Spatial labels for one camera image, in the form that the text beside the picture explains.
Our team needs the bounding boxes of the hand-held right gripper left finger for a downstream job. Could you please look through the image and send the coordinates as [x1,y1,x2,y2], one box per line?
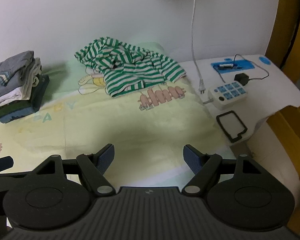
[31,144,116,197]

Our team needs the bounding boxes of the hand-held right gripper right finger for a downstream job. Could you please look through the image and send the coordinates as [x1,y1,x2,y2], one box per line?
[182,144,267,196]

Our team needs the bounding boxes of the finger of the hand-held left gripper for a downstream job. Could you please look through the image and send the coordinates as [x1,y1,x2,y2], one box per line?
[0,156,14,173]

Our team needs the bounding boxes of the green white striped shirt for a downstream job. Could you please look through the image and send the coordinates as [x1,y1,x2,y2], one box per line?
[74,37,187,98]

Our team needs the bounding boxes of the stack of folded clothes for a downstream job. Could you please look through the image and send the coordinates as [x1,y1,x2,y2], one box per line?
[0,57,42,110]
[0,74,50,124]

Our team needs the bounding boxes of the cartoon printed blanket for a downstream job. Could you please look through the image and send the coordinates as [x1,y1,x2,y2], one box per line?
[0,41,237,193]

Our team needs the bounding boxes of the black rimmed clear cover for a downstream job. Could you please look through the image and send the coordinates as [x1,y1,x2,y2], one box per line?
[216,110,248,143]

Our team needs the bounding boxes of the dark green folded garment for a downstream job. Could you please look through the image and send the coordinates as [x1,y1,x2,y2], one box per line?
[0,100,33,118]

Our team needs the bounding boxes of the white power strip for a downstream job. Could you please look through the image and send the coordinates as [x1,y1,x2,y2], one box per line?
[202,81,248,110]

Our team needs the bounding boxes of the grey folded garment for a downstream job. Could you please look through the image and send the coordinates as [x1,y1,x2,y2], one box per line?
[0,76,24,102]

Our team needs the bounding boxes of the black power adapter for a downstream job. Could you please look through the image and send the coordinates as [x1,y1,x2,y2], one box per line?
[234,73,250,87]

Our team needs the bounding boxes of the white side table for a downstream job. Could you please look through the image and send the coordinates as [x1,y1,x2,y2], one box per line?
[176,54,300,150]

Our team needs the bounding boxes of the grey garment with striped trim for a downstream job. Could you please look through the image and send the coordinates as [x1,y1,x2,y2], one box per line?
[0,51,36,85]

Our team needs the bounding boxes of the white cable with plug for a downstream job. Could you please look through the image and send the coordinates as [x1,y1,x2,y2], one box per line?
[191,0,206,94]

